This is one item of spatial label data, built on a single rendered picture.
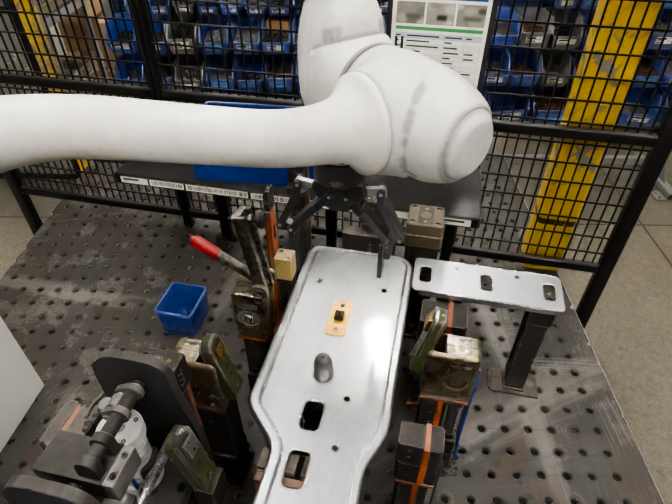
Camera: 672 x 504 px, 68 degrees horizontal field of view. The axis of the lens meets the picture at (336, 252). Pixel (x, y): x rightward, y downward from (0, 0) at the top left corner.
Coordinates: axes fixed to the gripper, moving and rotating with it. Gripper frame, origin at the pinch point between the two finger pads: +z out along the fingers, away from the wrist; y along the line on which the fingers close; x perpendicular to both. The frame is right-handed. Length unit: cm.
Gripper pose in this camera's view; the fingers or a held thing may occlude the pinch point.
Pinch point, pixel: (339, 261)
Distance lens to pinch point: 83.4
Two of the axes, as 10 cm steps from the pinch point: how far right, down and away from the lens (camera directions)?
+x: 2.2, -6.3, 7.4
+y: 9.8, 1.4, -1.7
